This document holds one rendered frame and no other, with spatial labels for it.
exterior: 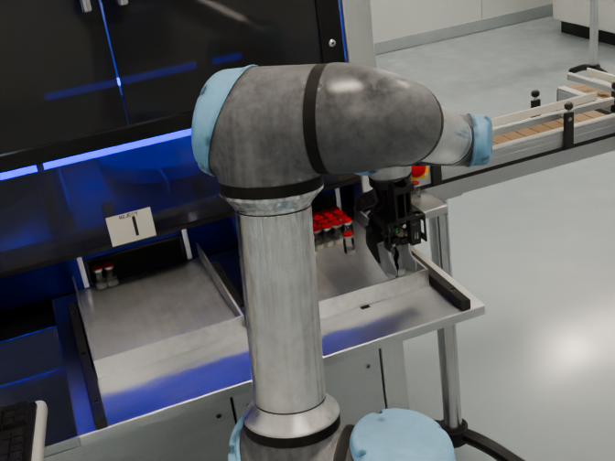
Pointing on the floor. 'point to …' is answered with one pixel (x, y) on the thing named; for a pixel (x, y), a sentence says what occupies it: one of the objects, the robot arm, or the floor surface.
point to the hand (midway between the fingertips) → (393, 273)
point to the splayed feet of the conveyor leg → (479, 442)
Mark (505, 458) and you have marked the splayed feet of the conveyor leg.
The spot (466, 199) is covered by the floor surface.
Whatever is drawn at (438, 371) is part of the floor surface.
